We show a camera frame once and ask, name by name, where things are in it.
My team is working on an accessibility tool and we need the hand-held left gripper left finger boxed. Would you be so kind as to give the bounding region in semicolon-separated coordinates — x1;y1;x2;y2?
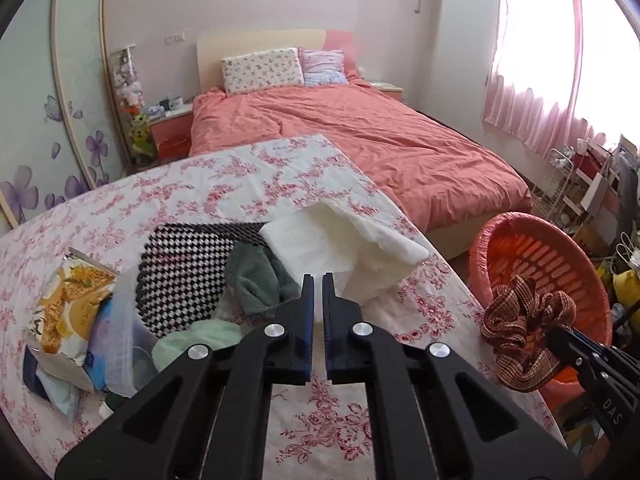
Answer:
54;272;317;480

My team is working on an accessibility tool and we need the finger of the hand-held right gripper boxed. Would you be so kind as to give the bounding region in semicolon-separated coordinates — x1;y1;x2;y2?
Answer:
544;326;608;381

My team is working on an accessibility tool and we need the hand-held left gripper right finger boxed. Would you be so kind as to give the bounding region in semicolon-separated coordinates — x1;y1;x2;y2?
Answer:
322;272;583;480

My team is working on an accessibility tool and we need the brown plaid cloth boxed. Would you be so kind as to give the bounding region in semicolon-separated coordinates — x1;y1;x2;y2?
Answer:
481;275;577;393

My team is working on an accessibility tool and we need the red plastic basket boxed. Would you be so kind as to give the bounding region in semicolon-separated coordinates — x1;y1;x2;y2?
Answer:
470;212;613;408

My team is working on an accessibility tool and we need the black white checkered mat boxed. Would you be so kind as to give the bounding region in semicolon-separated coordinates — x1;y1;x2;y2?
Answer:
132;221;268;338

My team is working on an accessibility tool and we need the blue tissue pack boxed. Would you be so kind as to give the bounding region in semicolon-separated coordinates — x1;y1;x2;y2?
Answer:
82;300;127;393

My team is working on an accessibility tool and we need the dark green towel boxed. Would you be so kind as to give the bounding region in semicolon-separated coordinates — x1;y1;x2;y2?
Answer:
224;242;302;322

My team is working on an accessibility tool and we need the white padded cloth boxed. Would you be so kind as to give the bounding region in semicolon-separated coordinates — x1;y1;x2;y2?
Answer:
260;200;431;307

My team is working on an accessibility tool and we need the light green cloth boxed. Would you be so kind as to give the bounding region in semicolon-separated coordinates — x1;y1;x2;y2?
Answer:
151;320;247;375

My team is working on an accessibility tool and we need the bed base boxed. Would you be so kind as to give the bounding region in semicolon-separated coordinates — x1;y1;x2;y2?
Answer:
422;200;533;262

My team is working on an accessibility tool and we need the red floral tablecloth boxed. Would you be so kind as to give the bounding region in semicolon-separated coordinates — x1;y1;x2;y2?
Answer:
0;132;568;480

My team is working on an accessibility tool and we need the red box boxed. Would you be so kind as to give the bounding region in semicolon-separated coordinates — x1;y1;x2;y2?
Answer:
158;136;191;159

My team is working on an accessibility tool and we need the yellow snack packet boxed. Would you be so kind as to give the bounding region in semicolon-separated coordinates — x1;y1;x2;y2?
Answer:
24;249;121;393

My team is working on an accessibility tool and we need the light blue packet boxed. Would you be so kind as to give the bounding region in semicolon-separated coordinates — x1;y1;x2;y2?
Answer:
36;367;81;418

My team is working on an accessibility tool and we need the pink nightstand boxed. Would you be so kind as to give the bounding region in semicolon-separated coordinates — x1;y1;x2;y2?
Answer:
147;105;194;162

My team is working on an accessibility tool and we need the small bedside table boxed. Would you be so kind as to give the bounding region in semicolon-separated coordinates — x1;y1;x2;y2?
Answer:
366;80;404;107

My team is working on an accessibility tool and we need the green plush toy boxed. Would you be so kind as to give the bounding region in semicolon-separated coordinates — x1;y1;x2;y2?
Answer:
129;112;154;155

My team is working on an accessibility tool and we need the floral print pillow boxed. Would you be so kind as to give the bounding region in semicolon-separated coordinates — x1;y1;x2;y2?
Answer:
221;48;305;95

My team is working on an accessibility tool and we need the pink striped pillow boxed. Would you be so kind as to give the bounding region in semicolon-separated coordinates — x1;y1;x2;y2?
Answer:
298;47;349;86

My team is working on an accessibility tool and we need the pink curtain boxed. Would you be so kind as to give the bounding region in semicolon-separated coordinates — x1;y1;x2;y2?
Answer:
481;0;640;160

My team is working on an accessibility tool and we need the beige pink headboard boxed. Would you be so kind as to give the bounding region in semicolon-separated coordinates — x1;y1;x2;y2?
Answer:
196;29;359;97

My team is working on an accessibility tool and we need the clear tube of plush toys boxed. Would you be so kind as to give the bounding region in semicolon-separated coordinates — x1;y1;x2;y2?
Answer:
109;47;157;160

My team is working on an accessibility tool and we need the flower print wardrobe door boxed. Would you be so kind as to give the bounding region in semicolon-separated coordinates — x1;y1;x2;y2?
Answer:
0;0;128;233

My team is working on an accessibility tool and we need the white wire rack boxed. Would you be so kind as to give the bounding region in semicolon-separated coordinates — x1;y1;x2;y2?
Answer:
529;146;588;228

